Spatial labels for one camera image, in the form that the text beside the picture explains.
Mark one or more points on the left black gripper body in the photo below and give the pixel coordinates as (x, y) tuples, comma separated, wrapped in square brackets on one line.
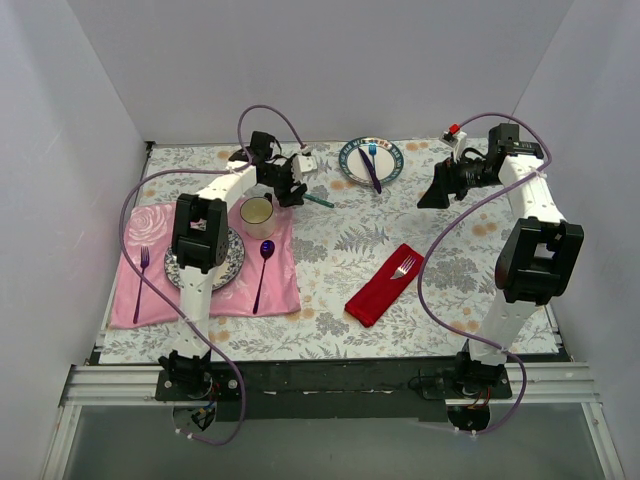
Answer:
[(288, 181)]

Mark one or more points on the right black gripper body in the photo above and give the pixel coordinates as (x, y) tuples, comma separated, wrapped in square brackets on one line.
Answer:
[(448, 176)]

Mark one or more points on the teal handled knife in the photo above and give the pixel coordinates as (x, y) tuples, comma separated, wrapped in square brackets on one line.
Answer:
[(319, 201)]

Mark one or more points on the teal handled fork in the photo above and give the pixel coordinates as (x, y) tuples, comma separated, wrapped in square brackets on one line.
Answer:
[(404, 268)]

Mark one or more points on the red cloth napkin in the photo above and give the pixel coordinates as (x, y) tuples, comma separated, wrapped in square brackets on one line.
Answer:
[(380, 292)]

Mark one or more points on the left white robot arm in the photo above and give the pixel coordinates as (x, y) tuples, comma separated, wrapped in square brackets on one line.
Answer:
[(200, 244)]

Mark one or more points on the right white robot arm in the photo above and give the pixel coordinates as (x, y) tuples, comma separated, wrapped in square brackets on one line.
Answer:
[(538, 258)]

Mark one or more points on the cream enamel mug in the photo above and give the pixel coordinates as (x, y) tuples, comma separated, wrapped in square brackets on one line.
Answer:
[(258, 217)]

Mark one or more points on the purple spoon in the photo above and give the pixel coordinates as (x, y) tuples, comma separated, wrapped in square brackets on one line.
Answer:
[(267, 249)]

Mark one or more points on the white plate blue rim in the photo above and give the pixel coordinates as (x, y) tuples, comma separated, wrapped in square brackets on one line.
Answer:
[(389, 161)]

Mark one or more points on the purple knife on plate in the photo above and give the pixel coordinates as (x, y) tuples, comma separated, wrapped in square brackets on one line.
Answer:
[(371, 170)]

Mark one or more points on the blue fork on plate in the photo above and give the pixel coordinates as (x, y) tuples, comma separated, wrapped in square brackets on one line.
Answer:
[(372, 148)]

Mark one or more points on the blue floral plate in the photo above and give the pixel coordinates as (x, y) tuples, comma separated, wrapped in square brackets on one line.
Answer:
[(225, 273)]

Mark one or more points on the pink floral placemat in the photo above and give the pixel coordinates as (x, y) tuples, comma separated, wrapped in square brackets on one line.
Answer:
[(152, 226)]

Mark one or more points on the purple fork on placemat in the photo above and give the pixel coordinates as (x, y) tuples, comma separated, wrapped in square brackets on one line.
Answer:
[(144, 263)]

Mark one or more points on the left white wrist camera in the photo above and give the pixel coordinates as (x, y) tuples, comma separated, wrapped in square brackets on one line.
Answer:
[(303, 164)]

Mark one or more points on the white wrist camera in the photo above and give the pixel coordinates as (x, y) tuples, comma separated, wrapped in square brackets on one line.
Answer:
[(303, 164), (456, 139)]

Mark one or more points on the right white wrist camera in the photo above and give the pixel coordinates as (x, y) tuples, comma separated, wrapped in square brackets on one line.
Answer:
[(456, 139)]

